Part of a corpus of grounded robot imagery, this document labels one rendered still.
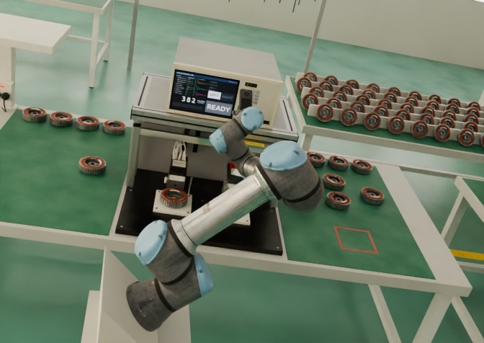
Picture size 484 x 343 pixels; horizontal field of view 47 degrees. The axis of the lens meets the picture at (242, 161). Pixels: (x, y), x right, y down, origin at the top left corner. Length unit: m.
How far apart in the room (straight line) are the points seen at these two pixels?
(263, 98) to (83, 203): 0.82
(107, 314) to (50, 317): 1.36
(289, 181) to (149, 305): 0.53
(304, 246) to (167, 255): 0.87
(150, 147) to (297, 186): 1.09
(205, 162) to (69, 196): 0.60
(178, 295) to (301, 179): 0.48
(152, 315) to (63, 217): 0.70
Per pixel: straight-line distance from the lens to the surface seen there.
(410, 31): 9.13
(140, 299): 1.64
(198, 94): 2.21
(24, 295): 2.99
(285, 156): 1.47
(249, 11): 8.57
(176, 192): 2.30
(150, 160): 2.49
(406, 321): 3.36
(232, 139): 1.83
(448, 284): 2.40
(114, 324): 1.55
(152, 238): 1.52
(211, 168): 2.49
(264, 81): 2.20
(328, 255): 2.27
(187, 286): 1.60
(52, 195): 2.32
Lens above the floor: 2.01
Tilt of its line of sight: 27 degrees down
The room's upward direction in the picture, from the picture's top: 13 degrees clockwise
